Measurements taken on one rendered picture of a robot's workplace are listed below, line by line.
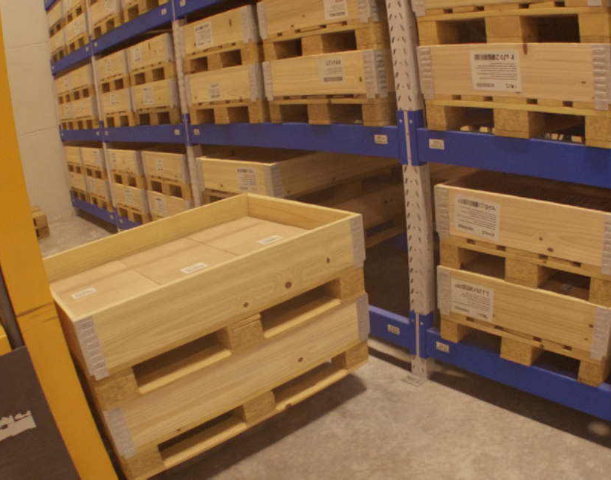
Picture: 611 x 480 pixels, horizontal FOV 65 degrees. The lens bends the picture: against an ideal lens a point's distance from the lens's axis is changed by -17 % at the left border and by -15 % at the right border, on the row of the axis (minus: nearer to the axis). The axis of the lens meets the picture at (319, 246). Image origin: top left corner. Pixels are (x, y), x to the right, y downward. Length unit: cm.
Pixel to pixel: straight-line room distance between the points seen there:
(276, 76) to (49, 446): 204
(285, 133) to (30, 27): 543
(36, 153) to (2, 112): 601
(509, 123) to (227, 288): 113
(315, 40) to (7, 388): 196
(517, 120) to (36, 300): 168
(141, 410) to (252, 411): 48
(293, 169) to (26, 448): 207
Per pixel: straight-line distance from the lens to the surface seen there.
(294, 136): 280
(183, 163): 390
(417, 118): 224
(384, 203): 362
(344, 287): 222
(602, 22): 180
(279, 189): 300
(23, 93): 758
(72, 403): 184
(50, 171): 766
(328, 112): 257
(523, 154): 196
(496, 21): 197
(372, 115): 236
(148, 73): 426
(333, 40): 261
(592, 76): 180
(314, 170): 315
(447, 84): 209
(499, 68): 196
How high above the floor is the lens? 148
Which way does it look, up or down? 19 degrees down
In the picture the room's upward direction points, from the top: 6 degrees counter-clockwise
